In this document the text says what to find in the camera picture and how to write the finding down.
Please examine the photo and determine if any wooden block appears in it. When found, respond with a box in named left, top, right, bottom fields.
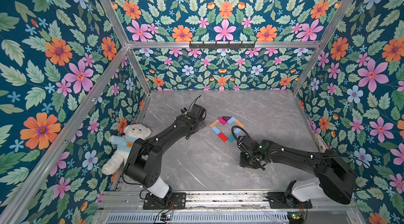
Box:
left=209, top=119, right=221, bottom=128
left=234, top=119, right=245, bottom=128

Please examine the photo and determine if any magenta rectangular block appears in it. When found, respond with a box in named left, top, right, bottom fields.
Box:
left=218, top=117, right=227, bottom=126

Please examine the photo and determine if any light blue block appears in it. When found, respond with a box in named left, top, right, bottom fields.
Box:
left=227, top=117, right=236, bottom=125
left=234, top=128, right=241, bottom=135
left=212, top=126, right=221, bottom=135

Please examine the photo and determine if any red rectangular block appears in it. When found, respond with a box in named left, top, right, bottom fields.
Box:
left=218, top=132, right=228, bottom=142

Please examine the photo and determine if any teal rectangular block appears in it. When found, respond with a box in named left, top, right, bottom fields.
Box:
left=228, top=135, right=235, bottom=143

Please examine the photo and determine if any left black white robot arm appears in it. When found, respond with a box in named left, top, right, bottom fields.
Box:
left=123, top=104, right=206, bottom=199

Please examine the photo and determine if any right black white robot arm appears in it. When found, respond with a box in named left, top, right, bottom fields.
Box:
left=236, top=135, right=358, bottom=207

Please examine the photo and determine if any white teddy bear blue shirt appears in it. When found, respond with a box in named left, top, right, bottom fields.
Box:
left=102, top=124, right=152, bottom=175

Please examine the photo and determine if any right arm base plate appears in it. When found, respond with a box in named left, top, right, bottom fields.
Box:
left=266, top=191, right=312, bottom=209

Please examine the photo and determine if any black hook rail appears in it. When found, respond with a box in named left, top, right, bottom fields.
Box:
left=188, top=41, right=256, bottom=50

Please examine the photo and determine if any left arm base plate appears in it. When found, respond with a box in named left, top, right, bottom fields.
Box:
left=143, top=192, right=187, bottom=210

